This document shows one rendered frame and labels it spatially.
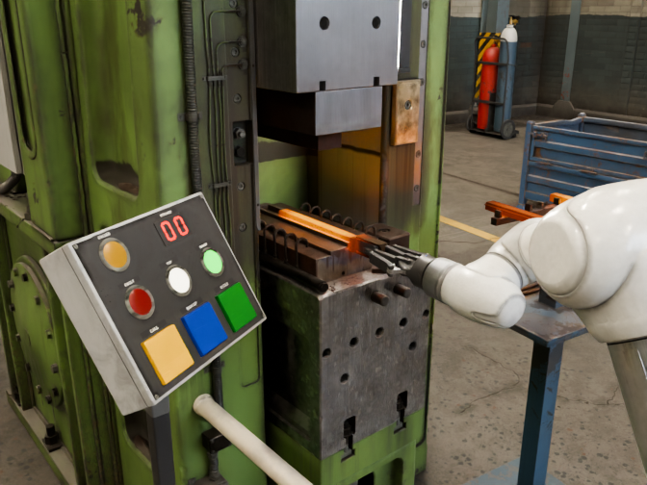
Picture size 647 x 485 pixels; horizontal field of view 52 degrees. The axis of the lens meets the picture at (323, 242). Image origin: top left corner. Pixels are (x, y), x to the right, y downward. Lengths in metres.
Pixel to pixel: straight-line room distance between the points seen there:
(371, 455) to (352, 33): 1.09
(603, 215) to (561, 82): 10.02
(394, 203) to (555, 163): 3.61
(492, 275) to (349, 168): 0.73
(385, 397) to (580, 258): 1.13
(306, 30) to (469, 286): 0.62
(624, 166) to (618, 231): 4.39
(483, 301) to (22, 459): 1.91
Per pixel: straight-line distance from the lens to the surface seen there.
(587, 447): 2.75
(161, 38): 1.42
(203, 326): 1.17
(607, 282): 0.76
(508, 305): 1.32
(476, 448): 2.63
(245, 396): 1.77
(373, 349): 1.70
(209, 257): 1.24
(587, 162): 5.28
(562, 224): 0.77
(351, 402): 1.72
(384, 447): 1.91
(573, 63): 10.64
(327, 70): 1.48
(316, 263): 1.55
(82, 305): 1.09
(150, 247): 1.16
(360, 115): 1.55
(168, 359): 1.10
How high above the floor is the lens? 1.53
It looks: 19 degrees down
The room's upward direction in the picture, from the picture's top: straight up
